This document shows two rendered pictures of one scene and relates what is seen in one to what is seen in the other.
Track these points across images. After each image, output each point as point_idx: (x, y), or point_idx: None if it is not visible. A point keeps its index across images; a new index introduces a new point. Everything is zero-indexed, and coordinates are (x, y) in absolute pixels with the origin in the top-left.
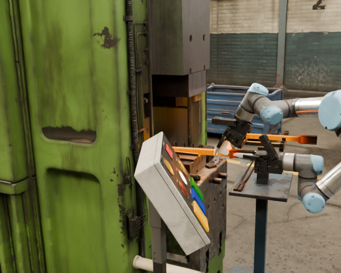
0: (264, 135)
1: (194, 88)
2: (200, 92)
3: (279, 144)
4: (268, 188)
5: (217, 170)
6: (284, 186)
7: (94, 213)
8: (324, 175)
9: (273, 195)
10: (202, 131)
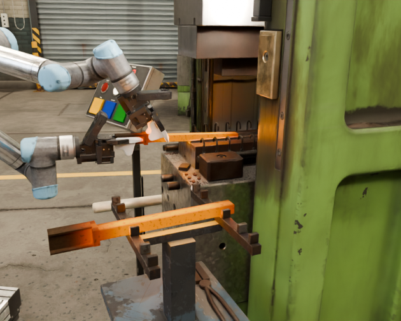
0: (98, 111)
1: (182, 45)
2: (189, 55)
3: (140, 235)
4: (150, 297)
5: (177, 175)
6: (125, 319)
7: None
8: (18, 143)
9: (128, 282)
10: (289, 177)
